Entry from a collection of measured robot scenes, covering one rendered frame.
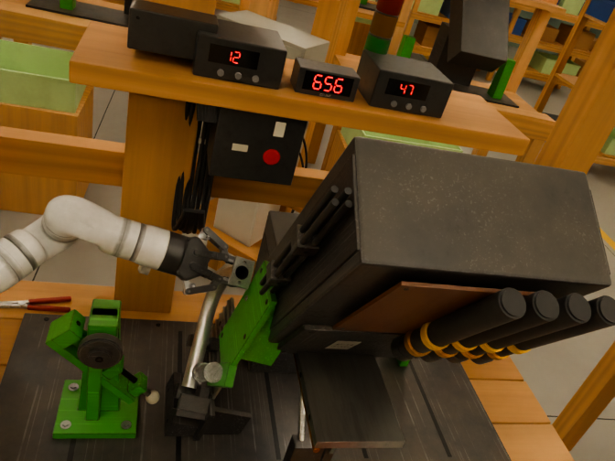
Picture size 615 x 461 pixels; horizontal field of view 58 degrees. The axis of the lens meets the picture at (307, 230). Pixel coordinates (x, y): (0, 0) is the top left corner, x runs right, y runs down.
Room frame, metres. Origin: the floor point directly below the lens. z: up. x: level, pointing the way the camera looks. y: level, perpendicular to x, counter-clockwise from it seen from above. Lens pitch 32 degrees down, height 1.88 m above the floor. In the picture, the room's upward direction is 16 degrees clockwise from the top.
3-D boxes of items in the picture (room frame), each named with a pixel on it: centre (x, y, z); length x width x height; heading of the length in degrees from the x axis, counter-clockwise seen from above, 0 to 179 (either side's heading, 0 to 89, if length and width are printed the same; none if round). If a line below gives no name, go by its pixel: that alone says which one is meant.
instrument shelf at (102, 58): (1.12, 0.07, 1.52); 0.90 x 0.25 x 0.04; 109
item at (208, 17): (0.99, 0.33, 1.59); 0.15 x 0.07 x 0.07; 109
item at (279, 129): (1.03, 0.16, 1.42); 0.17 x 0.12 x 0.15; 109
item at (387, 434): (0.80, -0.12, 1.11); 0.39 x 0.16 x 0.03; 19
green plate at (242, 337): (0.79, 0.03, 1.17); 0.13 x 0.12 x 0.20; 109
